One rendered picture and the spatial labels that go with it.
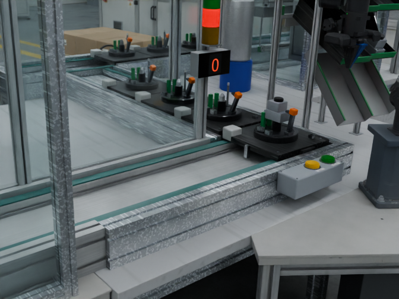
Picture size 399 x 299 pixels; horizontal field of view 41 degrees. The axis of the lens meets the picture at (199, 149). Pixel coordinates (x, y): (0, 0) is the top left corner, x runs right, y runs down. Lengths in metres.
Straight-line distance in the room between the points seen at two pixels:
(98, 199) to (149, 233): 0.21
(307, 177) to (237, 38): 1.23
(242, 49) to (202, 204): 1.39
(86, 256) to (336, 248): 0.59
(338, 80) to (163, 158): 0.71
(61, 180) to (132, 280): 0.29
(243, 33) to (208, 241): 1.44
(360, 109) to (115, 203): 0.94
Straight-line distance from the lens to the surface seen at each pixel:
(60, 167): 0.99
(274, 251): 1.29
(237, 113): 1.83
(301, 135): 1.73
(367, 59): 1.83
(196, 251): 1.26
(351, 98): 1.90
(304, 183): 1.45
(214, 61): 1.56
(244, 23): 2.55
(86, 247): 1.16
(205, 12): 1.54
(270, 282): 1.35
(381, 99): 2.02
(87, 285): 1.16
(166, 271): 1.19
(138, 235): 1.20
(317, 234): 1.39
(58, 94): 0.95
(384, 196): 1.58
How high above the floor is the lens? 1.53
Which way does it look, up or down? 21 degrees down
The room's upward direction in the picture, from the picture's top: 2 degrees clockwise
